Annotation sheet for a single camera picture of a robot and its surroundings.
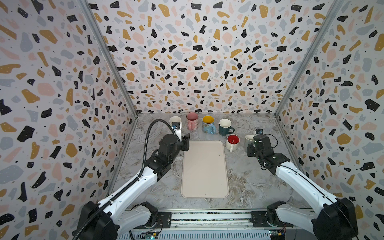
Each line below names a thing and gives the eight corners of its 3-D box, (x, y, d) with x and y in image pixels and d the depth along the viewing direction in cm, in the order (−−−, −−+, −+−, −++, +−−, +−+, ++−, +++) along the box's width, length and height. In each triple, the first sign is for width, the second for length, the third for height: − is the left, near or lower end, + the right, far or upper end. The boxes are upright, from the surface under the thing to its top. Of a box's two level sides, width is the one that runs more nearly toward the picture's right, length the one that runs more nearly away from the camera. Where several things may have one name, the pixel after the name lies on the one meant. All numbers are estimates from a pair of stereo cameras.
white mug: (227, 153, 100) (228, 148, 94) (225, 140, 107) (227, 134, 101) (239, 154, 100) (241, 148, 94) (237, 140, 107) (239, 134, 102)
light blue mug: (202, 136, 110) (202, 126, 102) (202, 125, 117) (202, 115, 109) (214, 136, 110) (215, 126, 102) (213, 125, 117) (214, 115, 109)
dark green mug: (218, 137, 110) (220, 127, 101) (217, 128, 115) (219, 118, 106) (231, 137, 110) (234, 127, 101) (230, 129, 115) (232, 118, 107)
